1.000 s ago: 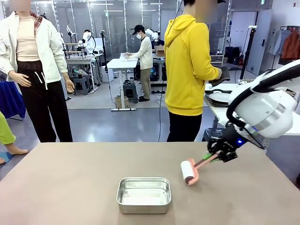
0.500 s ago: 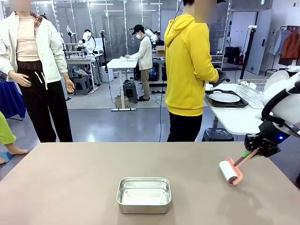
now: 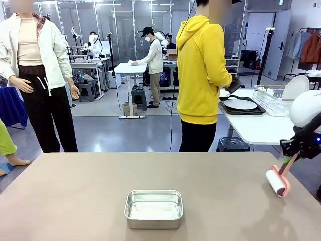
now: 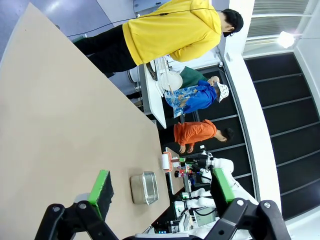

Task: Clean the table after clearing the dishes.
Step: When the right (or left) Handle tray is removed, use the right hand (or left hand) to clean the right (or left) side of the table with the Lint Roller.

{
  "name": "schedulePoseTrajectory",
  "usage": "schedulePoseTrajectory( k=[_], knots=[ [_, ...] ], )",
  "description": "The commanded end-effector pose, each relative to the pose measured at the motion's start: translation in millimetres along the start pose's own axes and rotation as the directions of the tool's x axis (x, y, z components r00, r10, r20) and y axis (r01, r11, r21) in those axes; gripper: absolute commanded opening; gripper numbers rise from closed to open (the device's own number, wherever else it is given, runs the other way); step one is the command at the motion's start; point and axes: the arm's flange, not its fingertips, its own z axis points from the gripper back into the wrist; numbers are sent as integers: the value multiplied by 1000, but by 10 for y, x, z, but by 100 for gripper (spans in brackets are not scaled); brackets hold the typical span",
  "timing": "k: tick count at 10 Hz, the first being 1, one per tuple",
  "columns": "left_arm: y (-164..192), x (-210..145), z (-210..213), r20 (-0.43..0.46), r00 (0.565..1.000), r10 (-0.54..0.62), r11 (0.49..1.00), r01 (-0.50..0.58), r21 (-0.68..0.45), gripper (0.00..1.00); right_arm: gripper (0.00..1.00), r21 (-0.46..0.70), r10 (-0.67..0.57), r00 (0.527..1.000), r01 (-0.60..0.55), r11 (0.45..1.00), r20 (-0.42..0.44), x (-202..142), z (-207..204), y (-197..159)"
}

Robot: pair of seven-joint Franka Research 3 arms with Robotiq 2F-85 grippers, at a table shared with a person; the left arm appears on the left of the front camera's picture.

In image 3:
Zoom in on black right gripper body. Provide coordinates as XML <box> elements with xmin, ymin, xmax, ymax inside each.
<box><xmin>288</xmin><ymin>130</ymin><xmax>321</xmax><ymax>160</ymax></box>

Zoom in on paint roller with pink frame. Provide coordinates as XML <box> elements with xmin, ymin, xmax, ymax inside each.
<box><xmin>265</xmin><ymin>153</ymin><xmax>301</xmax><ymax>198</ymax></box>

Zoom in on person right hand grey glove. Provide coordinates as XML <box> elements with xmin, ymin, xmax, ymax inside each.
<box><xmin>224</xmin><ymin>76</ymin><xmax>246</xmax><ymax>92</ymax></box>

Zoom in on white side table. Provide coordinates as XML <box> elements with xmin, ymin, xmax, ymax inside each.
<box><xmin>218</xmin><ymin>89</ymin><xmax>300</xmax><ymax>146</ymax></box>

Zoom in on black serving tray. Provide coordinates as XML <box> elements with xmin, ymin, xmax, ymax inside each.
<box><xmin>219</xmin><ymin>95</ymin><xmax>266</xmax><ymax>116</ymax></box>

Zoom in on black plastic stool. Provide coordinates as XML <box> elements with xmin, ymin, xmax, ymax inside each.
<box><xmin>216</xmin><ymin>137</ymin><xmax>251</xmax><ymax>152</ymax></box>

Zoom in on white plate standing upright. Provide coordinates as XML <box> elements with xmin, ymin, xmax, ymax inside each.
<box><xmin>283</xmin><ymin>75</ymin><xmax>310</xmax><ymax>101</ymax></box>

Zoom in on white cutlery holder box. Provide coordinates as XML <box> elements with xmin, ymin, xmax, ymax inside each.
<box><xmin>255</xmin><ymin>87</ymin><xmax>274</xmax><ymax>98</ymax></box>

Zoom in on white plate with grey rim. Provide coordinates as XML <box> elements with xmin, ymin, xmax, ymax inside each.
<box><xmin>223</xmin><ymin>99</ymin><xmax>258</xmax><ymax>111</ymax></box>

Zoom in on orange jacket on rack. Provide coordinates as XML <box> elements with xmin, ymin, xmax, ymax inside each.
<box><xmin>300</xmin><ymin>31</ymin><xmax>321</xmax><ymax>65</ymax></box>

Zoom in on light blue hanging shirt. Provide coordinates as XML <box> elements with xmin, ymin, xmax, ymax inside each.
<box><xmin>287</xmin><ymin>31</ymin><xmax>311</xmax><ymax>60</ymax></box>

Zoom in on person in yellow hoodie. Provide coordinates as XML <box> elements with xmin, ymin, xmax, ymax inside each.
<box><xmin>175</xmin><ymin>0</ymin><xmax>242</xmax><ymax>153</ymax></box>

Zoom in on computer with glowing fans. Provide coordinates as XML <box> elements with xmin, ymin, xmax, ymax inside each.
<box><xmin>160</xmin><ymin>70</ymin><xmax>172</xmax><ymax>88</ymax></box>

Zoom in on rectangular steel tray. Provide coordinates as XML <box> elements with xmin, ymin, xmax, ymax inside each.
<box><xmin>123</xmin><ymin>189</ymin><xmax>184</xmax><ymax>230</ymax></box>

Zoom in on grey plastic stool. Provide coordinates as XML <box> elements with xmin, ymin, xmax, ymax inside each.
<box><xmin>78</xmin><ymin>81</ymin><xmax>98</xmax><ymax>103</ymax></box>
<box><xmin>131</xmin><ymin>87</ymin><xmax>148</xmax><ymax>111</ymax></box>

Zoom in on seated person dark top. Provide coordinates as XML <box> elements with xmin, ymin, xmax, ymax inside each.
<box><xmin>165</xmin><ymin>32</ymin><xmax>177</xmax><ymax>50</ymax></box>

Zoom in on person in white sweater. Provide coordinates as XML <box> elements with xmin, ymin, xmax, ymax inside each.
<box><xmin>130</xmin><ymin>26</ymin><xmax>164</xmax><ymax>109</ymax></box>

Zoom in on cardboard box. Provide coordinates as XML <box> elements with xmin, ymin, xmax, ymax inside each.
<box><xmin>122</xmin><ymin>102</ymin><xmax>138</xmax><ymax>117</ymax></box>

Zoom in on white height-adjustable desk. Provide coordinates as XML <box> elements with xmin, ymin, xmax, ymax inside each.
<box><xmin>114</xmin><ymin>62</ymin><xmax>149</xmax><ymax>120</ymax></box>

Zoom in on wooden shelf rack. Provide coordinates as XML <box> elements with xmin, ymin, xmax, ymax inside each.
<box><xmin>67</xmin><ymin>46</ymin><xmax>94</xmax><ymax>63</ymax></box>

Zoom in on mannequin in white jacket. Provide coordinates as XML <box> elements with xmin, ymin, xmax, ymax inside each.
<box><xmin>0</xmin><ymin>0</ymin><xmax>81</xmax><ymax>153</ymax></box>

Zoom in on blue cloth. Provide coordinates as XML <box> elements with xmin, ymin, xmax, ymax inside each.
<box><xmin>0</xmin><ymin>86</ymin><xmax>28</xmax><ymax>129</ymax></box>

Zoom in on mannequin leg green trousers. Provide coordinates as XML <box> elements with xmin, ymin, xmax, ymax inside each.
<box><xmin>0</xmin><ymin>119</ymin><xmax>31</xmax><ymax>176</ymax></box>

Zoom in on white wire dish rack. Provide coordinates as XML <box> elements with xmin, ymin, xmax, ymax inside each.
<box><xmin>252</xmin><ymin>84</ymin><xmax>298</xmax><ymax>117</ymax></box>

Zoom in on black tripod with white camera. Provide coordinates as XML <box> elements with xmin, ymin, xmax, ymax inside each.
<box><xmin>256</xmin><ymin>27</ymin><xmax>276</xmax><ymax>86</ymax></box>

